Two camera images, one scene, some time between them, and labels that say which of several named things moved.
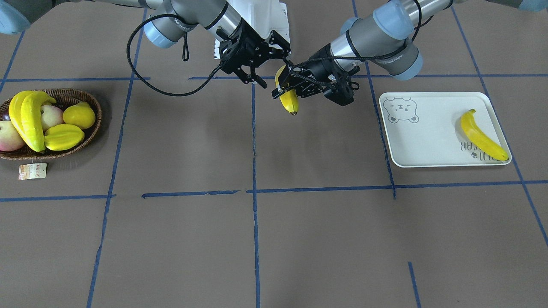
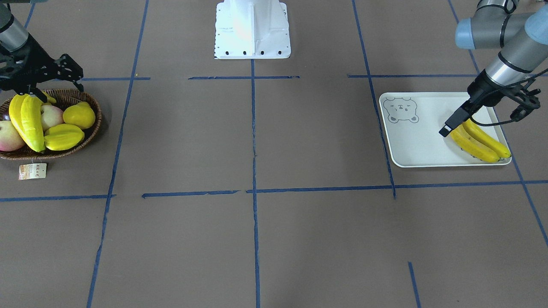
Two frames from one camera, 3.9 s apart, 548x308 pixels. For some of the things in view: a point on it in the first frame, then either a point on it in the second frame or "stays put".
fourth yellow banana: x=15 y=112 stays put
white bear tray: x=424 y=129 stays put
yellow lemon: x=81 y=115 stays put
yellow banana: x=480 y=138 stays put
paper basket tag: x=32 y=171 stays put
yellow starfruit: x=63 y=137 stays put
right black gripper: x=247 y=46 → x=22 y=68
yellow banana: x=290 y=99 → x=468 y=144
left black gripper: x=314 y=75 → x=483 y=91
